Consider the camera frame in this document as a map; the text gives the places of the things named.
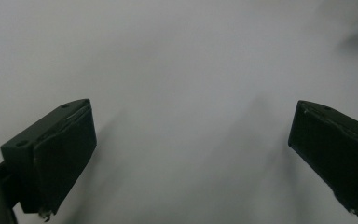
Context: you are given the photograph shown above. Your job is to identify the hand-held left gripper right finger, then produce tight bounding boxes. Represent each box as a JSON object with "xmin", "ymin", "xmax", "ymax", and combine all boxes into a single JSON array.
[{"xmin": 287, "ymin": 99, "xmax": 358, "ymax": 216}]

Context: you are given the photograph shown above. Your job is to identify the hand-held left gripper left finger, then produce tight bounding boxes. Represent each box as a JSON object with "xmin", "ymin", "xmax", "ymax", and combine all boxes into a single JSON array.
[{"xmin": 0, "ymin": 98, "xmax": 98, "ymax": 217}]

